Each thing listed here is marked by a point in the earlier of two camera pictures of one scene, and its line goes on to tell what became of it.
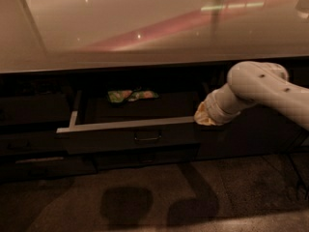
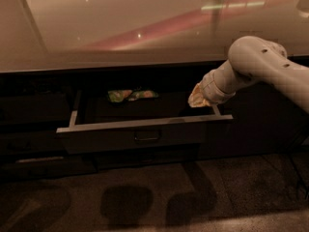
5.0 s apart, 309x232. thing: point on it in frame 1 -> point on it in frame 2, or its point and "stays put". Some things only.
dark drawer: (32, 144) stays put
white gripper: (213, 108) -> (208, 87)
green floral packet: (125, 96) stays put
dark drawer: (97, 124) stays put
